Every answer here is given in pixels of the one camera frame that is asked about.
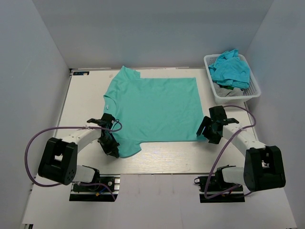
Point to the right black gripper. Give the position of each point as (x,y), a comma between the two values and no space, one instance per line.
(206,122)

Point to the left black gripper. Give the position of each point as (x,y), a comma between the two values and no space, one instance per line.
(113,150)

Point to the teal green t shirt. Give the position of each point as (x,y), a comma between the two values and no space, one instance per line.
(153,110)

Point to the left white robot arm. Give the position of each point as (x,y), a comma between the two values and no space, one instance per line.
(59,159)

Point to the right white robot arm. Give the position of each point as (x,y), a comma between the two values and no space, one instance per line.
(263,165)

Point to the grey garment in basket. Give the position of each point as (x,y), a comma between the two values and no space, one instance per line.
(225,92)

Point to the green garment in basket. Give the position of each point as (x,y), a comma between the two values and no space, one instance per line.
(230,87)

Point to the white plastic basket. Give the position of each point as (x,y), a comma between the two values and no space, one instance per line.
(252,92)

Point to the blue t shirt in basket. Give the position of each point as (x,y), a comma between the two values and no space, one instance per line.
(230,70)

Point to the blue label sticker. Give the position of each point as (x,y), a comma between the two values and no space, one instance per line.
(81,73)

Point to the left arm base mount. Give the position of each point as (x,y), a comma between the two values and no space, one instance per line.
(106,189)

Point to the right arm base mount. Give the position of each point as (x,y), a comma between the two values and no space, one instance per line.
(232,196)

